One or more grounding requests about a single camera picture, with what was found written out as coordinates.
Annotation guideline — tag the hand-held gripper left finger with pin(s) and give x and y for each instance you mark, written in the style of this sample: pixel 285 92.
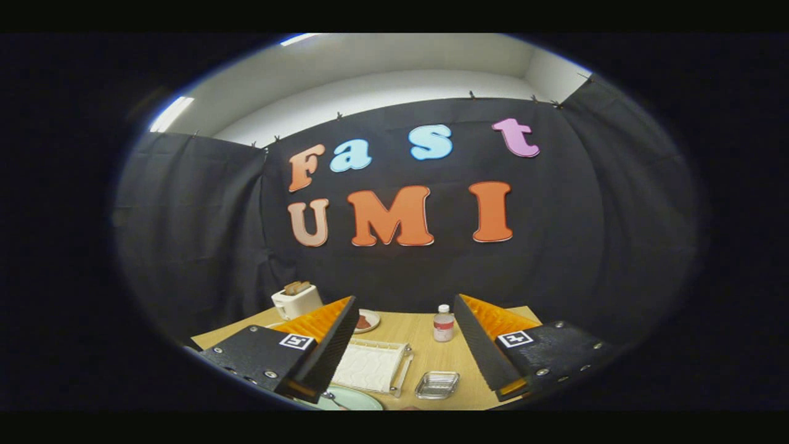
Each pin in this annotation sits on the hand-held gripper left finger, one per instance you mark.
pixel 333 348

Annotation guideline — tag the small clear plastic bottle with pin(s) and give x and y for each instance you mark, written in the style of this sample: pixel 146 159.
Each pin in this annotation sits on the small clear plastic bottle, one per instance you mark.
pixel 443 325

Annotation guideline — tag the white toaster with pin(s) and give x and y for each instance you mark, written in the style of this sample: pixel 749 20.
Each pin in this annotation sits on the white toaster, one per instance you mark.
pixel 299 303

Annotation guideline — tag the small white food plate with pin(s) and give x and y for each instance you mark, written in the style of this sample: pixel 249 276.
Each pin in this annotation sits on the small white food plate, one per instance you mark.
pixel 368 320

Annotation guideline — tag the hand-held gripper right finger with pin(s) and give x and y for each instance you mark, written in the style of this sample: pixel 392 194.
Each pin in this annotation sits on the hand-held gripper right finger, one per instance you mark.
pixel 481 345

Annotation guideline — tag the pale green plate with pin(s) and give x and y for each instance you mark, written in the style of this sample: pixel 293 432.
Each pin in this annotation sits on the pale green plate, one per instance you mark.
pixel 365 401

